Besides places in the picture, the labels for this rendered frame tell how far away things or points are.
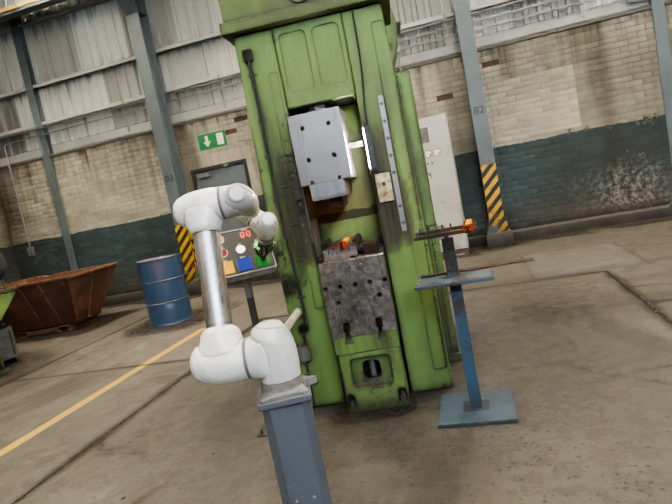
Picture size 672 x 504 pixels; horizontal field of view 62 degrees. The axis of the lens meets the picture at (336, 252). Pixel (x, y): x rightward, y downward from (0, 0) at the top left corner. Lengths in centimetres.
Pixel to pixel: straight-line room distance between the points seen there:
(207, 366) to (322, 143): 156
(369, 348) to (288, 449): 122
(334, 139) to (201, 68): 732
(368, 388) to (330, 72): 185
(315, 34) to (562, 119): 616
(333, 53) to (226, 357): 197
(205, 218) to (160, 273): 539
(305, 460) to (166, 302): 561
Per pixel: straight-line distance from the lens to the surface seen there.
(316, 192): 319
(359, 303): 318
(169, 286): 759
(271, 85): 342
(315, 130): 320
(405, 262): 333
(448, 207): 839
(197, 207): 222
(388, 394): 334
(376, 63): 336
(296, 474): 222
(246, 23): 346
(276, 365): 207
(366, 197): 364
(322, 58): 340
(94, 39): 1150
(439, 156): 837
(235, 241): 317
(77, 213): 1153
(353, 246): 319
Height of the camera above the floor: 131
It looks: 6 degrees down
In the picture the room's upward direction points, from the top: 11 degrees counter-clockwise
